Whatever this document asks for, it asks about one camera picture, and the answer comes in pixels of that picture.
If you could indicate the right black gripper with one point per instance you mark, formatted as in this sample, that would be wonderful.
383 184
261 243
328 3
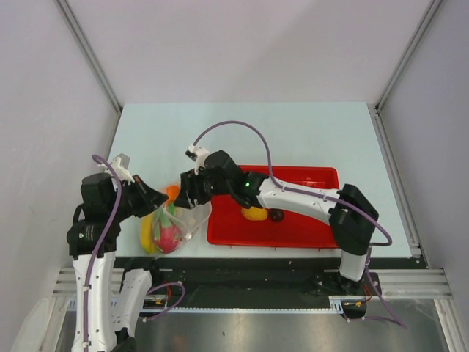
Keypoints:
184 199

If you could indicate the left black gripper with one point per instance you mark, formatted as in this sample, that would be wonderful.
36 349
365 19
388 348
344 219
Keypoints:
150 197

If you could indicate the clear zip top bag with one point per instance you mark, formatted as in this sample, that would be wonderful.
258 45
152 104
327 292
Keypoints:
189 220

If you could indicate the fake yellow mango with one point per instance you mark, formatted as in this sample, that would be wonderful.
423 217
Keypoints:
254 214

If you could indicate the fake dark purple fruit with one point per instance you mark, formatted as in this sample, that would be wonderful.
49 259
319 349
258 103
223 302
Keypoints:
276 215

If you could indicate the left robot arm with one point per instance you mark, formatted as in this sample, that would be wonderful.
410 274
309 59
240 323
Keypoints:
92 241

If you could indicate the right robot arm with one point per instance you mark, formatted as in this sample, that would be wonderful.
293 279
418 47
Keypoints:
346 211

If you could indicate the fake orange fruit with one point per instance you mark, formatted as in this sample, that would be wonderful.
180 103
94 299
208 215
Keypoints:
173 192

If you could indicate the fake yellow banana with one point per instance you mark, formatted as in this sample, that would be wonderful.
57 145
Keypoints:
146 234

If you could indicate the fake pink dragon fruit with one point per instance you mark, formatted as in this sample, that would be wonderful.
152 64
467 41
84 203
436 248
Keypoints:
167 235

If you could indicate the red plastic tray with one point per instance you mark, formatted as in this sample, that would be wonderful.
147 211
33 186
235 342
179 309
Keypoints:
227 226

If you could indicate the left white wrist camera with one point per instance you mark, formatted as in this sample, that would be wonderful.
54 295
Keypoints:
118 166

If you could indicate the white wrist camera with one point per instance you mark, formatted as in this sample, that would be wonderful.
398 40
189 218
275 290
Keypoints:
118 166
198 155

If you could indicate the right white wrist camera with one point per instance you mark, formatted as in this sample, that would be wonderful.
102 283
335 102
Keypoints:
198 155

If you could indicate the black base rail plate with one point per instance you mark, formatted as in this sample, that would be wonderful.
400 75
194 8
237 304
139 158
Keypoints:
237 283

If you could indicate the left aluminium frame post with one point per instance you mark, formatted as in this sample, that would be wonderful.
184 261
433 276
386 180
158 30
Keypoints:
85 47

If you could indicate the aluminium frame post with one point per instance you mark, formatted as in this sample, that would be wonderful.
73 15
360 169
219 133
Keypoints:
409 52
85 47

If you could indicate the aluminium front rail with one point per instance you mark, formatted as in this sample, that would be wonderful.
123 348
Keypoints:
394 284

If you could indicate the right aluminium frame post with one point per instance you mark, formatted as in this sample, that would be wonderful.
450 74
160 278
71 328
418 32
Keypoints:
409 52

